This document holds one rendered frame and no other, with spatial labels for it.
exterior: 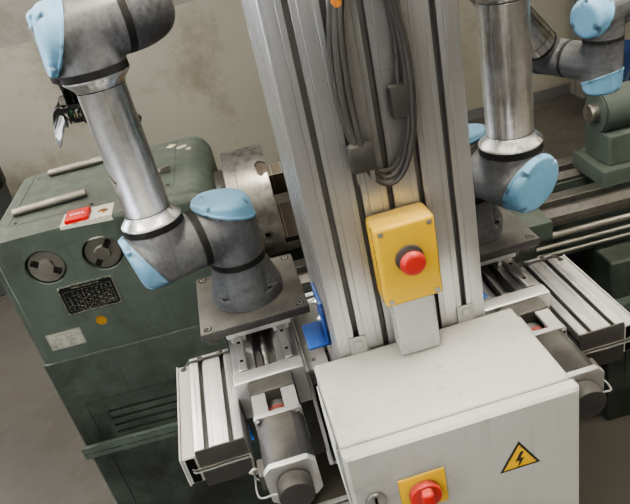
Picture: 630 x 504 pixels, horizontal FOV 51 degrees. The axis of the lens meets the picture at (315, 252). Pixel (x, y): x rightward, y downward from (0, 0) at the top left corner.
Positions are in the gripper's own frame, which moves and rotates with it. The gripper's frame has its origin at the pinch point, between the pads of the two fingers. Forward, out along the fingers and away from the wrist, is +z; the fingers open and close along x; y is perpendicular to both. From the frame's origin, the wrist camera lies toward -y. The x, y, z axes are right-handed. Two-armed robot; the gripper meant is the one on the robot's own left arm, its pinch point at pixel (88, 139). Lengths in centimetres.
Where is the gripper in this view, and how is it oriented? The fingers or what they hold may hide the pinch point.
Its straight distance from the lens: 183.2
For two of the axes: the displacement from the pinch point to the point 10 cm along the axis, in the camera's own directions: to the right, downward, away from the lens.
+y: 3.7, 6.2, -6.9
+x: 9.3, -3.0, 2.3
